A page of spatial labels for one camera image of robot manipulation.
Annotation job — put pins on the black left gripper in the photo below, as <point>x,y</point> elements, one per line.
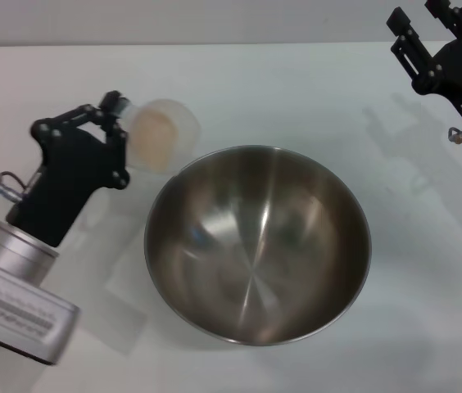
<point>67,180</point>

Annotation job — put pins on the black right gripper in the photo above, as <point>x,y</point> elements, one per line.
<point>460,78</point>

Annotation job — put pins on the white rice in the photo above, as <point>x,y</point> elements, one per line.
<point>155,137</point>

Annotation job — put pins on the transparent plastic measuring cup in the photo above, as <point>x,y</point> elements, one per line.
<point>182,127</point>

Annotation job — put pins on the stainless steel mixing bowl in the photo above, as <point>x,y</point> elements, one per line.
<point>255,245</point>

